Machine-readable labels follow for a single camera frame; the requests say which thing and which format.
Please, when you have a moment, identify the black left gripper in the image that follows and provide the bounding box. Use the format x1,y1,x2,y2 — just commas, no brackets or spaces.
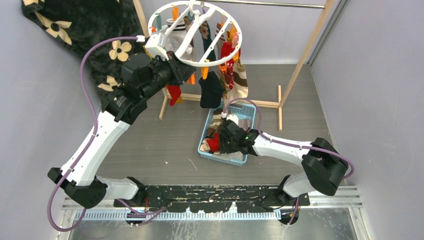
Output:
141,51,196,101

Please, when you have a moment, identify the orange hanger clip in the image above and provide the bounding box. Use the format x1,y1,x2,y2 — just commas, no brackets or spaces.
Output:
187,73,196,85
201,59,210,80

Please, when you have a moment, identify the white round clip hanger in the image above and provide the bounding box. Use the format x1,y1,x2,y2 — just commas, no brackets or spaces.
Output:
147,0,243,68

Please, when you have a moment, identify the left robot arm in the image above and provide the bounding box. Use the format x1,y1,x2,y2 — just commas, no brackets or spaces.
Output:
47,51,196,209

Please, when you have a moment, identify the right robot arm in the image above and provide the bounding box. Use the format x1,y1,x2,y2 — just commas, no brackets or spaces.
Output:
217,119,349,206

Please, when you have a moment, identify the orange open hanger clip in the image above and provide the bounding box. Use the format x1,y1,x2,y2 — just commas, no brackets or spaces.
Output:
201,59,210,80

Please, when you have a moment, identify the light blue sock basket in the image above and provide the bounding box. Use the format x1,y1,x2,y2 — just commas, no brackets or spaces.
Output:
197,102,256,166

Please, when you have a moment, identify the white black-striped sock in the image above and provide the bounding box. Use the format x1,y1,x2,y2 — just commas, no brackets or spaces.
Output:
169,18,194,60

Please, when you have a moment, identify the black hanging sock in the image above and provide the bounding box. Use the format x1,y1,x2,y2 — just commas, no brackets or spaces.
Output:
198,71,224,109

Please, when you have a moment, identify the green monkey face sock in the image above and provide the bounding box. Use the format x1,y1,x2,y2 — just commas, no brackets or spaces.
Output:
198,21,216,62

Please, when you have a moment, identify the brown striped hanging sock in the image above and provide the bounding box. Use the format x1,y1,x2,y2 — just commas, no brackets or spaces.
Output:
224,59,249,106

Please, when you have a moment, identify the red patterned hanging sock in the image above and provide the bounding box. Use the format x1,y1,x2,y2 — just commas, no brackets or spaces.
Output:
220,42,235,74

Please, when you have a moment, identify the metal hanging rod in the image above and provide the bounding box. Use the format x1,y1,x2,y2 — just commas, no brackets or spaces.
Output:
205,0,326,10

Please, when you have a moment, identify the black floral fleece blanket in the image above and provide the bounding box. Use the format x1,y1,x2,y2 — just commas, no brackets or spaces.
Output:
21,0,144,101

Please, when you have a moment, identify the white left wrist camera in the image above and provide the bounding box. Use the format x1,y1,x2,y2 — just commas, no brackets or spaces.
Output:
136,32,169,61

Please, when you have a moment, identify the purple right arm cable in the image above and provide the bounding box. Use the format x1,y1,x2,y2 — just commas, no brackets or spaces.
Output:
221,97,355,226

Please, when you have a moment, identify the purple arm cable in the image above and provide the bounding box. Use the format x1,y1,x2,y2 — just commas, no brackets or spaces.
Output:
46,35,140,233
221,97,355,226

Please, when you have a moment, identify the wooden clothes rack frame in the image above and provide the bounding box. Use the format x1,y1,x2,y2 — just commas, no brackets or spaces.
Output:
132,0,335,131

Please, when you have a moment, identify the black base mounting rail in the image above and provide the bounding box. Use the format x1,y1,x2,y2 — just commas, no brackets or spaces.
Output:
126,185,295,214

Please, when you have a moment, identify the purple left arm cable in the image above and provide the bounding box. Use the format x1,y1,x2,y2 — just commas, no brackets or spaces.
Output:
46,35,140,233

